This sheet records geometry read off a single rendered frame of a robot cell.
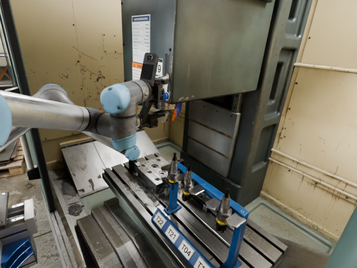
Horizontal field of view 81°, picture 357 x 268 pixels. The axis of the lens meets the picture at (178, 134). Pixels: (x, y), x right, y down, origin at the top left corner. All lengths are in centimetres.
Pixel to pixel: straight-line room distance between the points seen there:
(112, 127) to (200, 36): 53
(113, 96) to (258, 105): 103
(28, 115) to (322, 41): 155
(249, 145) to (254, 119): 19
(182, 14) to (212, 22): 16
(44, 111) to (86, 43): 155
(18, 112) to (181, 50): 59
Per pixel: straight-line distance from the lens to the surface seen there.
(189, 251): 111
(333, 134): 166
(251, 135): 148
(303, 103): 168
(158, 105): 122
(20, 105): 57
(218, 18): 102
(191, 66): 93
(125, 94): 58
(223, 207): 88
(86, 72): 211
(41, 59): 203
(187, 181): 99
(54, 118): 61
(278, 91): 168
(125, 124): 61
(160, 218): 123
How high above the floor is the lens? 183
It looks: 24 degrees down
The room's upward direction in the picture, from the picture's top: 4 degrees clockwise
